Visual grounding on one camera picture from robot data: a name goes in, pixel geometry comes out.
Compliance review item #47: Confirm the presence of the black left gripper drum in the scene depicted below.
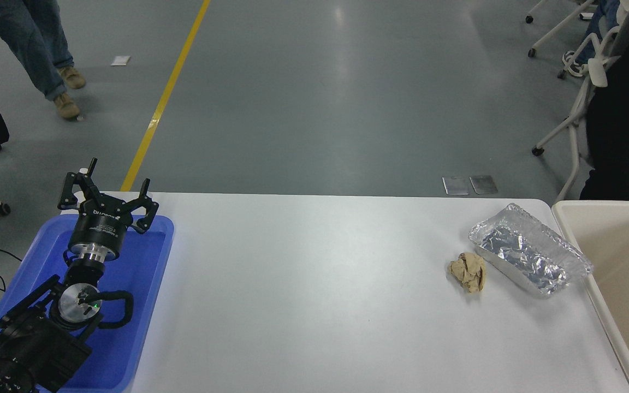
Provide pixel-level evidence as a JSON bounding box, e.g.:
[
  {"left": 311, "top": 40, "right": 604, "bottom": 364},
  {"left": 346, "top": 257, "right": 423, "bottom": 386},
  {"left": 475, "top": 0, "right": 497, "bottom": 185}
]
[{"left": 68, "top": 203, "right": 133, "bottom": 255}]

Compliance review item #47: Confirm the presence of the blue plastic tray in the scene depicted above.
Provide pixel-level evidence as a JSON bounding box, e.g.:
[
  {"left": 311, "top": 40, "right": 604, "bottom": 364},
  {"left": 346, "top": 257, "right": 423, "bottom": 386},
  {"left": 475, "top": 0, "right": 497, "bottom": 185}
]
[{"left": 0, "top": 214, "right": 175, "bottom": 392}]

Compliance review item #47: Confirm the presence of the metal floor plate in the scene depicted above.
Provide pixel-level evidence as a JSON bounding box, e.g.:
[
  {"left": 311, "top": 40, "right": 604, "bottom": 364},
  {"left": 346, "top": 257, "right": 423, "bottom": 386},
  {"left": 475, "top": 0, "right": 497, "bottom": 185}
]
[
  {"left": 442, "top": 175, "right": 470, "bottom": 196},
  {"left": 469, "top": 174, "right": 499, "bottom": 195}
]

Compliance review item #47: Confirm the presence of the crumpled tan paper ball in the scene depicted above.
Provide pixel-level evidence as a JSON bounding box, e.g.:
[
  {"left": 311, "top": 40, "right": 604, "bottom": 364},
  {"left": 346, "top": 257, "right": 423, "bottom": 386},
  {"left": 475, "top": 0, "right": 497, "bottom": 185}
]
[{"left": 448, "top": 252, "right": 488, "bottom": 294}]

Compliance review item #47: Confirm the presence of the crinkled foil tray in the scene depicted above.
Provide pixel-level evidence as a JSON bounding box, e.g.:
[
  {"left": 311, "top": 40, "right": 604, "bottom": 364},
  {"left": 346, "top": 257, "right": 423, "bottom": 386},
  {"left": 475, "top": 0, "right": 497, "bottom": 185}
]
[{"left": 468, "top": 203, "right": 594, "bottom": 299}]

